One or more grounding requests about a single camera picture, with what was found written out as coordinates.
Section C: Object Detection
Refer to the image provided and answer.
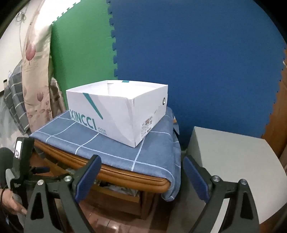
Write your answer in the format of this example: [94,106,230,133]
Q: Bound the brown foam mat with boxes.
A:
[261,48,287,157]

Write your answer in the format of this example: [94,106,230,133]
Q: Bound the brown curtain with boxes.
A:
[50,77,68,118]

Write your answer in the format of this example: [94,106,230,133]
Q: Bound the grey cabinet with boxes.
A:
[184,126,286,224]

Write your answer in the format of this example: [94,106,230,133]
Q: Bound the beige floral curtain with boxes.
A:
[21,0,81,132]

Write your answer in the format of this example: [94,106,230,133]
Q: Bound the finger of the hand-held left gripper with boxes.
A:
[29,166,51,175]

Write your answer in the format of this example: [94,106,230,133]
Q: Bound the person's left hand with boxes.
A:
[0,188,28,216]

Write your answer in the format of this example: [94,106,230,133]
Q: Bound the grey plaid cloth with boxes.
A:
[3,59,32,136]

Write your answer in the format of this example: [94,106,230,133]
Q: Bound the wooden drawer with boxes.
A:
[90,179,144,217]

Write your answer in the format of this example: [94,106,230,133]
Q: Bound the wooden nightstand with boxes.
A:
[31,140,172,220]

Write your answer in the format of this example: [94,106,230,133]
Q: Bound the white cardboard box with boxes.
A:
[66,79,168,148]

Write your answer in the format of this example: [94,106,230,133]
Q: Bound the green foam mat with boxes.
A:
[50,0,118,111]

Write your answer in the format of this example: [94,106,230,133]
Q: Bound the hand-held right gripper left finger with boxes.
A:
[24,154,102,233]

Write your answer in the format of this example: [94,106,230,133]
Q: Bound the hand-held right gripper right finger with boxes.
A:
[183,155,260,233]

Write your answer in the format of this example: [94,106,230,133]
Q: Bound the blue checked cloth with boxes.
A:
[29,107,182,201]

